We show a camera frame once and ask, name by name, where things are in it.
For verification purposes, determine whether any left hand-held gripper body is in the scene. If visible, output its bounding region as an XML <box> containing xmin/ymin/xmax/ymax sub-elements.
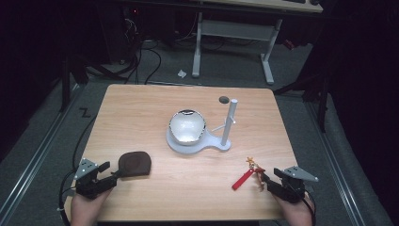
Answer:
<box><xmin>74</xmin><ymin>157</ymin><xmax>119</xmax><ymax>201</ymax></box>

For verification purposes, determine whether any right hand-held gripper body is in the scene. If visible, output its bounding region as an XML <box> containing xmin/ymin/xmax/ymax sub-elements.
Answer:
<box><xmin>266</xmin><ymin>165</ymin><xmax>320</xmax><ymax>204</ymax></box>

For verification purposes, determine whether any brown pouch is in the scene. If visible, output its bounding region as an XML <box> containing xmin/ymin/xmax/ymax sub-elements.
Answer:
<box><xmin>118</xmin><ymin>151</ymin><xmax>152</xmax><ymax>178</ymax></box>

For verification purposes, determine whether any keychain with red strap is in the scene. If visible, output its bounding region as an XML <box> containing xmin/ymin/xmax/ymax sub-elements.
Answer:
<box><xmin>231</xmin><ymin>156</ymin><xmax>266</xmax><ymax>193</ymax></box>

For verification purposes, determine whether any person's left hand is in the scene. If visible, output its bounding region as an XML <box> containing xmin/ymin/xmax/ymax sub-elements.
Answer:
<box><xmin>70</xmin><ymin>187</ymin><xmax>113</xmax><ymax>226</ymax></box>

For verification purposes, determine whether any person's right hand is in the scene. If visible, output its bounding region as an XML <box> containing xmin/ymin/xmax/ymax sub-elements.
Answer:
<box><xmin>272</xmin><ymin>191</ymin><xmax>315</xmax><ymax>226</ymax></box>

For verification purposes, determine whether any white stand with pole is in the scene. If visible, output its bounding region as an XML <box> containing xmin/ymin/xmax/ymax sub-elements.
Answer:
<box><xmin>166</xmin><ymin>98</ymin><xmax>239</xmax><ymax>155</ymax></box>

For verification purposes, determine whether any shiny metal bowl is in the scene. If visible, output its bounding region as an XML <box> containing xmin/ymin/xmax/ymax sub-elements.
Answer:
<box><xmin>168</xmin><ymin>108</ymin><xmax>207</xmax><ymax>146</ymax></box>

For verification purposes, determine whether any black metal stand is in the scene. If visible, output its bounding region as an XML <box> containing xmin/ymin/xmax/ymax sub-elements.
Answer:
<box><xmin>59</xmin><ymin>53</ymin><xmax>126</xmax><ymax>113</ymax></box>
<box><xmin>273</xmin><ymin>46</ymin><xmax>332</xmax><ymax>134</ymax></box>

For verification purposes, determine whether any dark computer tower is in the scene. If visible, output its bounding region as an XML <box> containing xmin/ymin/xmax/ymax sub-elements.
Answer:
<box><xmin>98</xmin><ymin>6</ymin><xmax>140</xmax><ymax>65</ymax></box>

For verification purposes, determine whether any white desk with metal legs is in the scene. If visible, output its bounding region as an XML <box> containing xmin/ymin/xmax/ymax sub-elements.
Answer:
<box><xmin>191</xmin><ymin>0</ymin><xmax>324</xmax><ymax>86</ymax></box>

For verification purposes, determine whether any black cable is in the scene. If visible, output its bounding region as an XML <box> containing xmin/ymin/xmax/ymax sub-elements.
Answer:
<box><xmin>57</xmin><ymin>114</ymin><xmax>99</xmax><ymax>226</ymax></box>
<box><xmin>299</xmin><ymin>189</ymin><xmax>317</xmax><ymax>226</ymax></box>

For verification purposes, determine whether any metal floor rail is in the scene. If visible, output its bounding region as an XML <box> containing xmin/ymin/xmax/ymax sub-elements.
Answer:
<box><xmin>0</xmin><ymin>83</ymin><xmax>83</xmax><ymax>218</ymax></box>
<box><xmin>304</xmin><ymin>100</ymin><xmax>367</xmax><ymax>226</ymax></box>

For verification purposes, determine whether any bundle of black cables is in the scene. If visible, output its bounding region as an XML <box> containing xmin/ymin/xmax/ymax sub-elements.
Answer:
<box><xmin>123</xmin><ymin>17</ymin><xmax>163</xmax><ymax>86</ymax></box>

